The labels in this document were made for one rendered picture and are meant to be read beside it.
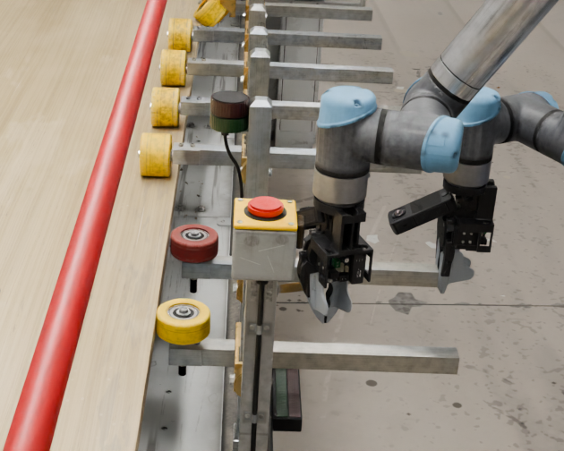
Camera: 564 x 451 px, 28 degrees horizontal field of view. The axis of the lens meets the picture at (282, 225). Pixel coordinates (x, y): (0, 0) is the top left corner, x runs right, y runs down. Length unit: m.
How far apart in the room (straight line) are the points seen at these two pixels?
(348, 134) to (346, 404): 1.65
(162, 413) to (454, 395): 1.37
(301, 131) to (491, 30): 2.99
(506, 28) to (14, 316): 0.80
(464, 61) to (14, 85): 1.27
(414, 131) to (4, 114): 1.14
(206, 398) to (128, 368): 0.44
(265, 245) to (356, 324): 2.19
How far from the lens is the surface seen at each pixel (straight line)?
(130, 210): 1.97
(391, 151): 1.49
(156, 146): 2.06
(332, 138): 1.49
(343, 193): 1.52
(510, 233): 4.08
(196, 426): 1.91
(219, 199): 2.68
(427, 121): 1.49
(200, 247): 1.85
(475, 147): 1.81
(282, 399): 1.84
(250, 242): 1.23
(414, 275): 1.92
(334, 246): 1.55
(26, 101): 2.48
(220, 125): 1.73
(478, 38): 1.56
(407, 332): 3.40
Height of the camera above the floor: 1.77
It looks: 27 degrees down
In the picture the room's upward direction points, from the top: 4 degrees clockwise
